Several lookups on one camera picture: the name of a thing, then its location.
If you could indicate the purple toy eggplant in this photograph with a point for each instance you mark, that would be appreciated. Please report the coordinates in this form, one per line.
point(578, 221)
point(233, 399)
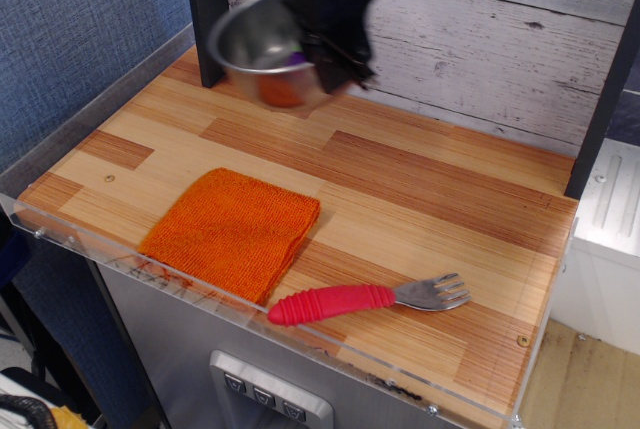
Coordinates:
point(296, 58)

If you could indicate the clear acrylic guard rail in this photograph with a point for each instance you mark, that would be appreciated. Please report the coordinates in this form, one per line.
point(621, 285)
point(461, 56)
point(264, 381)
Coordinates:
point(475, 360)

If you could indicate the white side unit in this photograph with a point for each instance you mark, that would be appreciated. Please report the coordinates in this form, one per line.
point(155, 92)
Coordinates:
point(598, 290)

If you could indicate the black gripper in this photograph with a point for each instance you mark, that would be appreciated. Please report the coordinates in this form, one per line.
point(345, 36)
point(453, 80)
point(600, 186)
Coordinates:
point(341, 24)

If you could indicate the red handled metal fork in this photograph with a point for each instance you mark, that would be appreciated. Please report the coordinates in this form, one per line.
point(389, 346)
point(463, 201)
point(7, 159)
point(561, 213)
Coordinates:
point(432, 295)

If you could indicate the orange folded cloth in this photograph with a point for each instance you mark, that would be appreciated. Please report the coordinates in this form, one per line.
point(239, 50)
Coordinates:
point(234, 232)

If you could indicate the stainless steel cabinet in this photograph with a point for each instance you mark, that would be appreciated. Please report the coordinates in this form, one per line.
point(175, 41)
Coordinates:
point(174, 331)

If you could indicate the silver button control panel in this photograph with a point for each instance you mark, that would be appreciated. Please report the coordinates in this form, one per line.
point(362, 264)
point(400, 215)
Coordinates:
point(250, 397)

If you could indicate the stainless steel pot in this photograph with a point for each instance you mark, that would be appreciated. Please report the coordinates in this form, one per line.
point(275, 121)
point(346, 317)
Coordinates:
point(252, 43)

